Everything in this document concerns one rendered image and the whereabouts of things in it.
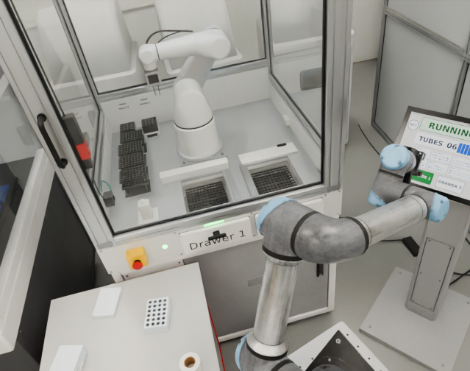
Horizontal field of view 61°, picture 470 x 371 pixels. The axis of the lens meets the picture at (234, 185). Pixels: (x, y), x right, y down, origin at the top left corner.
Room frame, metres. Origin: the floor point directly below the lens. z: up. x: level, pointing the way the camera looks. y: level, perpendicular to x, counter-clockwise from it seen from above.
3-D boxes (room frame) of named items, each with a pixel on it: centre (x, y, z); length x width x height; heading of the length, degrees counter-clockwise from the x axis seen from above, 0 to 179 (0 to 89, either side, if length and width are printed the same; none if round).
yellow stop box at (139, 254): (1.09, 0.43, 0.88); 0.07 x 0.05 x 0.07; 97
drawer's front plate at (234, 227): (1.15, 0.11, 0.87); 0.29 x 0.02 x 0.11; 97
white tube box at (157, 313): (0.88, 0.36, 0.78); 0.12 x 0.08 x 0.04; 178
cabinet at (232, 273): (1.63, 0.11, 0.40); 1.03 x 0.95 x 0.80; 97
